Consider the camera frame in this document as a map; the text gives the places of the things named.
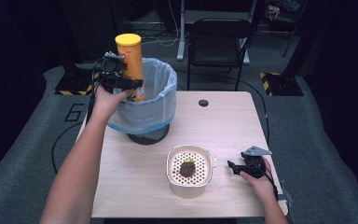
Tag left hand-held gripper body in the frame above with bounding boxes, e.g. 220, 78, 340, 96
96, 50, 127, 93

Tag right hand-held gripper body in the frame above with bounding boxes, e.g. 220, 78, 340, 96
240, 145, 273, 179

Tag orange chip can yellow lid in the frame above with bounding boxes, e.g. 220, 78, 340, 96
115, 33, 146, 103

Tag trash bin with blue bag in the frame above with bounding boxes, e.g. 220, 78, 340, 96
106, 58, 179, 135

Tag brown wet residue lump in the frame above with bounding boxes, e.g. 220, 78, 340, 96
179, 158, 198, 178

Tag cream strainer container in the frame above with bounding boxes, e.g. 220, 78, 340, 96
166, 144, 214, 200

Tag dark round trash bin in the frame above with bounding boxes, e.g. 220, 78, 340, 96
127, 123, 171, 146

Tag person's right hand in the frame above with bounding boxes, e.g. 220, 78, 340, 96
239, 158, 277, 204

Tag person's left hand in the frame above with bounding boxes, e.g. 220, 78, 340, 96
90, 84, 132, 123

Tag black stand panel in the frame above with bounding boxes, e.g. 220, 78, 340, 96
59, 0, 129, 64

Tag black folding chair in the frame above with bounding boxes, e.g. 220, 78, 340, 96
186, 18, 254, 91

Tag black tripod leg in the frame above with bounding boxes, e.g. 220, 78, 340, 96
282, 15, 306, 59

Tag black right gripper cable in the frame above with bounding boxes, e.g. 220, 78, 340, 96
250, 158, 280, 200

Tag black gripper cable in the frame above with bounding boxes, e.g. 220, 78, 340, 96
85, 57, 107, 126
250, 158, 280, 200

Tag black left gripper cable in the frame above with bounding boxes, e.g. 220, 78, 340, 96
85, 57, 107, 126

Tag black base plate hazard stripes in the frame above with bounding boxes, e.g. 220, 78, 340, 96
54, 71, 102, 96
259, 72, 304, 97

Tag metal table bracket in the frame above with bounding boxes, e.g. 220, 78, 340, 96
279, 180, 294, 217

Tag white floor cable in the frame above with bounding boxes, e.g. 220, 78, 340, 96
136, 0, 182, 49

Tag black floor cable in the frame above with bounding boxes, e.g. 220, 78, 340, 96
238, 78, 270, 146
51, 121, 84, 175

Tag white desk frame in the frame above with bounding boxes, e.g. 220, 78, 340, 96
176, 0, 259, 65

